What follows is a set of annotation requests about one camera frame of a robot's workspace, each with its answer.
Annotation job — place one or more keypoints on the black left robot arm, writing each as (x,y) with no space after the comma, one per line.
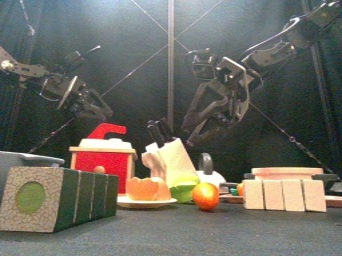
(27,70)

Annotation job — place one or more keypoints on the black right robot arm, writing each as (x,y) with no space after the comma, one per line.
(285,43)

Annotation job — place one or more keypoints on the white toy knife block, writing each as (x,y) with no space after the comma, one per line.
(171,156)

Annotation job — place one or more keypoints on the red wooden toy box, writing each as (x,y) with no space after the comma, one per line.
(104,160)

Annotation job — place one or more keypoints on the small orange toy ball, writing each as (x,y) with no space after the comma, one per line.
(99,169)

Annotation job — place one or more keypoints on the small orange toy piece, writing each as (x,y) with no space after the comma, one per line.
(241,189)

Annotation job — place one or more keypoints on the small teal toy piece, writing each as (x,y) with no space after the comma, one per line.
(233,191)

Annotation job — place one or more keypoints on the orange red toy fruit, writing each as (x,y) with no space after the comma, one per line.
(206,196)

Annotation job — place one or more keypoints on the grey bin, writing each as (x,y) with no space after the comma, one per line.
(22,160)

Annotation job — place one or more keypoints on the orange toy fruit shell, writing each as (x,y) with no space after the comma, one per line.
(147,190)

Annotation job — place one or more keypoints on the sliced wooden toy bread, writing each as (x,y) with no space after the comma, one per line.
(285,196)

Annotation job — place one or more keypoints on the white toy plate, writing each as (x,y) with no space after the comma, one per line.
(142,202)

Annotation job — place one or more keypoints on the sliced wooden toy melon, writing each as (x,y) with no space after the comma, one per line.
(58,200)

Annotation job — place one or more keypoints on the wooden toy tray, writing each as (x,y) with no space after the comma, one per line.
(334,201)

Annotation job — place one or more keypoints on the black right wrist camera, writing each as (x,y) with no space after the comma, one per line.
(202,66)

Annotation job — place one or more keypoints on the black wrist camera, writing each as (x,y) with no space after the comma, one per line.
(74,59)
(202,66)

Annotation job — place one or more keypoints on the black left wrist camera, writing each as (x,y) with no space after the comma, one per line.
(74,59)

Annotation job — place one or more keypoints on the vertical metal frame pole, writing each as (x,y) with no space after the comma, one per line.
(170,66)

